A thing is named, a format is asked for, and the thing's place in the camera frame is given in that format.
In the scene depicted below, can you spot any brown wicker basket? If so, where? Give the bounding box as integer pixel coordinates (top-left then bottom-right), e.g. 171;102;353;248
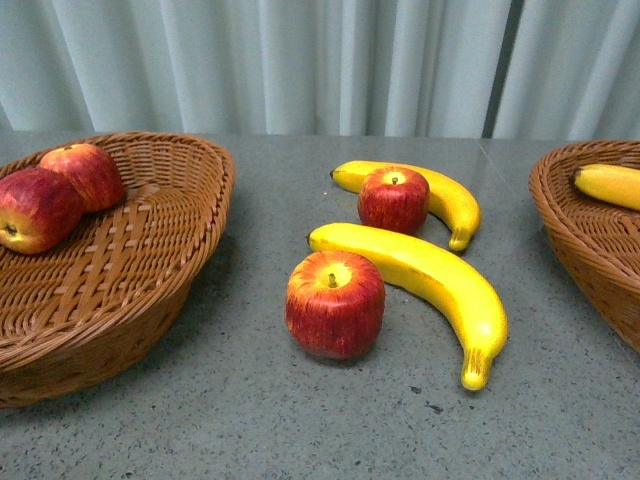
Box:
529;140;639;350
1;131;235;408

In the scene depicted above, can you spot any red apple front in basket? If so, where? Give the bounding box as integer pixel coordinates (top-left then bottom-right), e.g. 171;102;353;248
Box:
1;168;85;255

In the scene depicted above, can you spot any straight yellow banana in basket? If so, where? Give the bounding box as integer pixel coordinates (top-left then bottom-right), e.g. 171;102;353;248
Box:
573;163;640;211

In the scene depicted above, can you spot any left brown wicker basket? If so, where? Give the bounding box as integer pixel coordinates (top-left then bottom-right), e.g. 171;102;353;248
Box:
1;131;235;408

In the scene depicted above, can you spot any white pleated curtain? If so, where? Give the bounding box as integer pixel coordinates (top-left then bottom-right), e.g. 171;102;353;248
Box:
1;1;639;140

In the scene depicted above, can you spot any right brown wicker basket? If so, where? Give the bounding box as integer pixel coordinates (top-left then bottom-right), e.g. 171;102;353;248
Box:
529;140;639;350

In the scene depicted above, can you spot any red apple back in basket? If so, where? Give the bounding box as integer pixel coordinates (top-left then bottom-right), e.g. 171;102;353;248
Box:
39;143;125;213

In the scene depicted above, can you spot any large yellow banana front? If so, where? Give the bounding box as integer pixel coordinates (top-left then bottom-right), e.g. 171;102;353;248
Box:
307;222;509;391

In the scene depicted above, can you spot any yellow banana back on table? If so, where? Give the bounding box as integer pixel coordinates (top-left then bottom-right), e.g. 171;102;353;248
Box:
330;159;482;252

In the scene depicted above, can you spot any red apple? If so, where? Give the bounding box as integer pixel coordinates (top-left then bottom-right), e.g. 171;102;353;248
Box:
284;251;386;360
1;168;85;255
358;167;430;235
39;143;125;213

